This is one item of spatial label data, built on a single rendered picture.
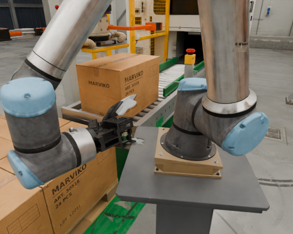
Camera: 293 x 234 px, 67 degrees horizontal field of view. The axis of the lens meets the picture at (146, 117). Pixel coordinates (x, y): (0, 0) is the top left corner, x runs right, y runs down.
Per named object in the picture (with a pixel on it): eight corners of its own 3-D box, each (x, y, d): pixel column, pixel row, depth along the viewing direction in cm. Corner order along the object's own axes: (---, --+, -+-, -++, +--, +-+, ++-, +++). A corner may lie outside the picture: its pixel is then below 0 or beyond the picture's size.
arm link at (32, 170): (16, 163, 40) (28, 203, 44) (79, 138, 48) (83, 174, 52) (0, 141, 45) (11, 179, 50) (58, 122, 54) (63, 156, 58)
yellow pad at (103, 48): (118, 45, 161) (118, 38, 159) (129, 46, 156) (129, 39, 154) (81, 51, 137) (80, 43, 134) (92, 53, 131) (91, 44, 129)
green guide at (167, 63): (171, 61, 367) (172, 55, 363) (177, 61, 362) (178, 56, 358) (116, 88, 238) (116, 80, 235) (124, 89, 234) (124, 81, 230)
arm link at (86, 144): (67, 162, 57) (57, 126, 55) (83, 154, 61) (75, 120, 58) (84, 171, 51) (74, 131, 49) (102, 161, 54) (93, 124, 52)
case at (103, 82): (123, 92, 229) (121, 52, 212) (158, 99, 212) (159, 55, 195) (82, 113, 182) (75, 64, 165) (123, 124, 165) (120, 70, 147)
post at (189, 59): (179, 157, 220) (187, 53, 177) (186, 159, 218) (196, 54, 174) (176, 160, 215) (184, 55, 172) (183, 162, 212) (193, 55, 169)
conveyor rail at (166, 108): (208, 74, 347) (210, 62, 339) (211, 75, 345) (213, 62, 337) (133, 147, 162) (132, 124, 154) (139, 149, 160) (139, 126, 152)
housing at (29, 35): (29, 37, 117) (27, 28, 115) (36, 38, 114) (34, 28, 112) (16, 38, 112) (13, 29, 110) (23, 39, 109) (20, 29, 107)
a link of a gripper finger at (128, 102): (147, 95, 65) (131, 120, 61) (133, 95, 69) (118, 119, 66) (141, 88, 63) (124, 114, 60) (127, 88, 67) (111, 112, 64)
